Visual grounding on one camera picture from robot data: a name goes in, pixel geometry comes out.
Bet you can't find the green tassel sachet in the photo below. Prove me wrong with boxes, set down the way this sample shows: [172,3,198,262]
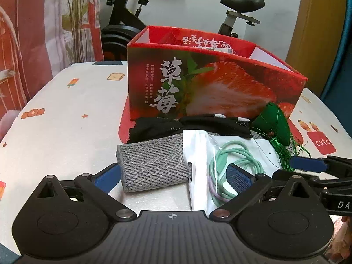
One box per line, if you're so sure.
[249,102,311,171]

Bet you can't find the clear plastic bag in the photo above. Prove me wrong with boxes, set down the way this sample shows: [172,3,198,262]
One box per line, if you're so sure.
[183,129,284,211]

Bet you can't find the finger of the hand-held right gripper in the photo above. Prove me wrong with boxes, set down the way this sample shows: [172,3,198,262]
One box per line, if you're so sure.
[290,155,352,177]
[271,170,324,191]

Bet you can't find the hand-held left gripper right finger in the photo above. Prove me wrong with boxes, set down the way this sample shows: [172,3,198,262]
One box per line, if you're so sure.
[209,163,313,224]

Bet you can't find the black woven cord bundle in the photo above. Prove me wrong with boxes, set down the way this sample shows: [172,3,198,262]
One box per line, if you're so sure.
[127,117,185,144]

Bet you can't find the grey knitted towel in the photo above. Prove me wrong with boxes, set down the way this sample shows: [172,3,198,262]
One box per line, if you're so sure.
[115,133,193,193]

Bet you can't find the pink printed curtain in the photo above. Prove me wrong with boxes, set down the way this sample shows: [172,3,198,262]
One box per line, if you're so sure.
[0,0,104,141]

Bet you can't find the mint green cord loop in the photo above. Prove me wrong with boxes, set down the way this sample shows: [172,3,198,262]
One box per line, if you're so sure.
[207,140,266,207]

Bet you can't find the black exercise bike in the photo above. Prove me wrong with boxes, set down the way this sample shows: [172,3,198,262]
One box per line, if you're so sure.
[100,0,266,61]

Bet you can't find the red strawberry print box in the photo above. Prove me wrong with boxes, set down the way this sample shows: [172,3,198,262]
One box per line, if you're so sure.
[127,25,308,122]

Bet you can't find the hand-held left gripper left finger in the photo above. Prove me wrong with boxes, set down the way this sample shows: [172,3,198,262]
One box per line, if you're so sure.
[35,163,137,224]

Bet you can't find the black dotted glove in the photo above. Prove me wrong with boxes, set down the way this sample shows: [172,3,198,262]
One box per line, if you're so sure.
[180,114,252,139]

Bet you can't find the wooden door frame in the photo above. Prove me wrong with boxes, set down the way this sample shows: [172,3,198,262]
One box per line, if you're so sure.
[284,0,347,94]

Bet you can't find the person's right hand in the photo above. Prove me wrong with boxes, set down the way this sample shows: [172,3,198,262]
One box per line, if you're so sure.
[333,216,352,263]

